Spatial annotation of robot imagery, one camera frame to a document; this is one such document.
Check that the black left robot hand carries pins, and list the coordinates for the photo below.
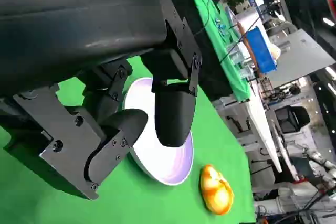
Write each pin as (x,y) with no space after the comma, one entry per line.
(78,24)

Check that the black backdrop curtain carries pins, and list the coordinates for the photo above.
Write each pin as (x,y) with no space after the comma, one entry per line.
(207,58)

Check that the green table cloth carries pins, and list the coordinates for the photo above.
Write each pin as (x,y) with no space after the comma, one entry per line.
(223,142)
(223,51)

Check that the potted green plant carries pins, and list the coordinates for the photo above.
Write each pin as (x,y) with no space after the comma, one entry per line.
(236,1)

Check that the lilac plate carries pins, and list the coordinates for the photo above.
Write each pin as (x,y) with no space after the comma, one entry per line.
(168,163)

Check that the brown wooden stick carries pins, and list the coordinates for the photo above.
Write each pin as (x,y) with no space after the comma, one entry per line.
(248,48)

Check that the blue plastic box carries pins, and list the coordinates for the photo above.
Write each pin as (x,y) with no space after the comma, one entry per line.
(261,51)

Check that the white desk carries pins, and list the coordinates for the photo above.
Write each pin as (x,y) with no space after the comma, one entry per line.
(262,124)

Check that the orange and white bread roll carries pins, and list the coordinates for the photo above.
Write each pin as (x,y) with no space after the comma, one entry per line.
(216,191)

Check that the grey board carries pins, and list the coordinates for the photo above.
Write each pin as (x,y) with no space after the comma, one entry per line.
(302,56)

